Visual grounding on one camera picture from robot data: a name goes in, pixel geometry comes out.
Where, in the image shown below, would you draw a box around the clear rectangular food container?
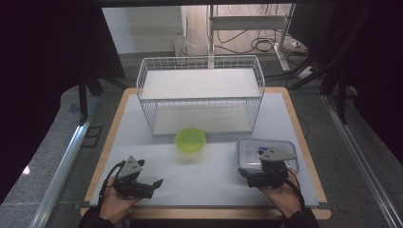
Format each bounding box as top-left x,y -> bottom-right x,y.
235,137 -> 300,176

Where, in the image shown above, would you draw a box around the clear plastic jug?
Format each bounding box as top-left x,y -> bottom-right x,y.
172,32 -> 198,59

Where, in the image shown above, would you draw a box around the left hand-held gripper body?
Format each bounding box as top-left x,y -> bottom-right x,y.
113,155 -> 156,200

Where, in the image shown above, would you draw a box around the white power strip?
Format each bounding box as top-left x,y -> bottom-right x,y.
297,66 -> 316,81

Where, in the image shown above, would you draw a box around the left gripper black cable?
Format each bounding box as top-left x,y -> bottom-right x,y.
98,160 -> 126,207

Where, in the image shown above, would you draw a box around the black floor cables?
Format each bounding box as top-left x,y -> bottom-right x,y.
214,28 -> 278,55

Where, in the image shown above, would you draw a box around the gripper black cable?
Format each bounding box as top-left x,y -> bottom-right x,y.
98,160 -> 126,207
285,169 -> 306,211

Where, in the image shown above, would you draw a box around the white table mat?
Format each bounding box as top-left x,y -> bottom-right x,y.
89,92 -> 319,208

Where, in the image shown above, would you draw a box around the white wire rack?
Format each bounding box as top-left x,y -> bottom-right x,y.
136,55 -> 266,137

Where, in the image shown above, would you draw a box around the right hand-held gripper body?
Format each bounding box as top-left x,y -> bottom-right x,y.
246,147 -> 297,188

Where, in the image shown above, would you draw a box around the black metal stand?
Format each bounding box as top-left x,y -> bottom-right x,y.
318,61 -> 359,125
77,66 -> 105,125

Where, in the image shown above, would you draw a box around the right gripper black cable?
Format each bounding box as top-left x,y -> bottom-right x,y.
285,169 -> 306,211

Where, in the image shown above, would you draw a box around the white desk frame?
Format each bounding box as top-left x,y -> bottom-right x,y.
207,3 -> 297,73

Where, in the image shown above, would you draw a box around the black curtain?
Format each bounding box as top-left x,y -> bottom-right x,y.
0,0 -> 126,205
287,0 -> 403,158

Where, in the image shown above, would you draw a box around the person's left hand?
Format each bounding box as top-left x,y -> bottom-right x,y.
99,175 -> 142,224

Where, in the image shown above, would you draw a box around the wooden table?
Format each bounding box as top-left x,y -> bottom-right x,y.
80,86 -> 332,221

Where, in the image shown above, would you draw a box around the green round plastic container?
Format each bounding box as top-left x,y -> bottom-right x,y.
174,127 -> 207,160

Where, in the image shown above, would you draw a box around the person's right hand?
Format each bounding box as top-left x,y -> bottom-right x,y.
258,167 -> 302,219

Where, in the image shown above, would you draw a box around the metal floor rail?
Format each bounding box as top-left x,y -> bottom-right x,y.
320,94 -> 403,228
29,95 -> 102,228

